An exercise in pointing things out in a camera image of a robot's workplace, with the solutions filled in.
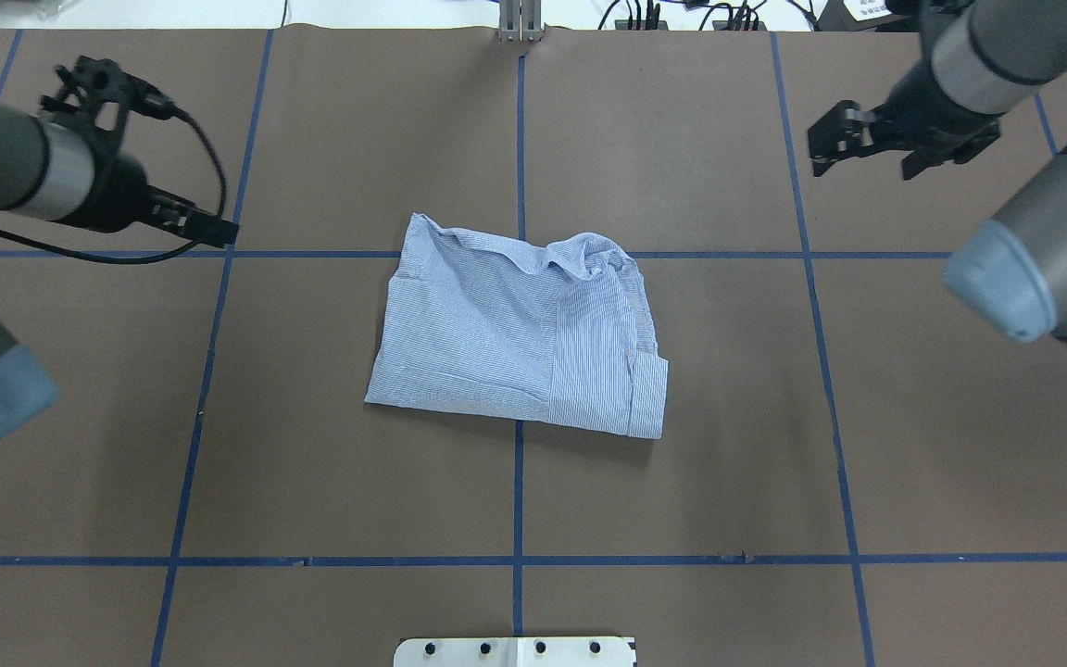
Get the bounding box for orange black usb hub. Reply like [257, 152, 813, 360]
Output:
[708, 7, 768, 32]
[611, 6, 669, 32]

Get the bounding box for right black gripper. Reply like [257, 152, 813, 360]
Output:
[806, 65, 1002, 182]

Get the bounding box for black box with white label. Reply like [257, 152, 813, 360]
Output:
[814, 1, 919, 33]

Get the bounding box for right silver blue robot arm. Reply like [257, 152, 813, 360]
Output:
[806, 1, 1067, 347]

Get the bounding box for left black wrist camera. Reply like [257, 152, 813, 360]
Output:
[39, 55, 189, 145]

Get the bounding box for light blue striped shirt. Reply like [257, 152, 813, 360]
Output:
[365, 215, 669, 440]

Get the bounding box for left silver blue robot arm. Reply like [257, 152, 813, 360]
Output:
[0, 58, 238, 440]

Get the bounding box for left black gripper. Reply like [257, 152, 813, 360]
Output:
[80, 153, 240, 248]

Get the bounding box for aluminium frame post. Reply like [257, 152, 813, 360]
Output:
[496, 0, 546, 43]

